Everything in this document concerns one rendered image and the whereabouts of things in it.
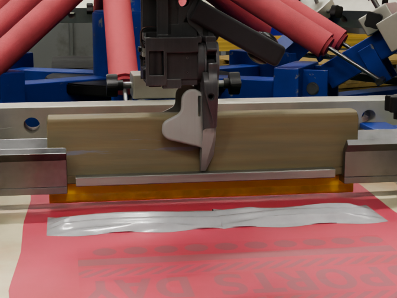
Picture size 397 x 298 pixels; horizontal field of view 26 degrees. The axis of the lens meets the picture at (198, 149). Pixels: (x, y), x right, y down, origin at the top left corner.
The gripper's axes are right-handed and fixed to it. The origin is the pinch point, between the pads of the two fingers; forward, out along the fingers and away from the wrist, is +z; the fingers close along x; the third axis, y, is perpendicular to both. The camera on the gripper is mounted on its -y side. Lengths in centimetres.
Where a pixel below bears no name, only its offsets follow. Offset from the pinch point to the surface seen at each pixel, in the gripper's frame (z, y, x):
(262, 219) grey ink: 4.9, -4.3, 10.5
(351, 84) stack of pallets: 33, -132, -337
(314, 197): 5.5, -13.1, -0.2
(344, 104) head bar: -2.5, -23.4, -21.1
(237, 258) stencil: 5.4, 0.6, 21.2
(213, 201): 5.5, -0.9, -0.1
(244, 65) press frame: -1, -25, -98
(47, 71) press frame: -1, 20, -92
